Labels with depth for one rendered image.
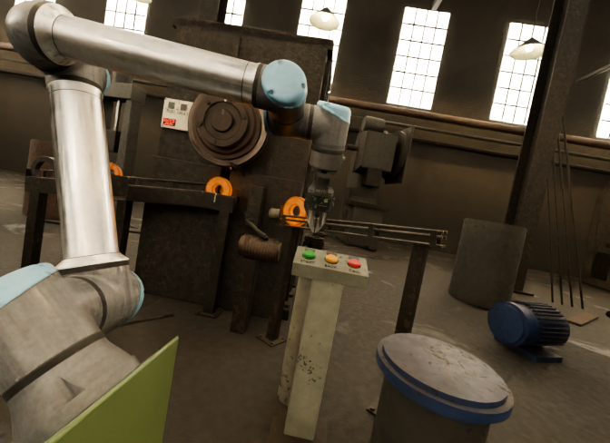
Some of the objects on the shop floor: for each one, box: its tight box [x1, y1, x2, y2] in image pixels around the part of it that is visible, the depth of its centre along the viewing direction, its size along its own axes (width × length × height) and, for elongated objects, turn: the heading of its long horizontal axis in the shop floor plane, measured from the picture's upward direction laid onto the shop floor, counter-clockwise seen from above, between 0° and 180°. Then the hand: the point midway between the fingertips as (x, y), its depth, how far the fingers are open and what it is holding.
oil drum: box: [448, 218, 527, 310], centre depth 315 cm, size 59×59×89 cm
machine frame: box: [134, 15, 334, 320], centre depth 212 cm, size 73×108×176 cm
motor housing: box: [230, 233, 282, 334], centre depth 157 cm, size 13×22×54 cm, turn 15°
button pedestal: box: [268, 246, 369, 443], centre depth 95 cm, size 16×24×62 cm, turn 15°
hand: (314, 227), depth 90 cm, fingers closed
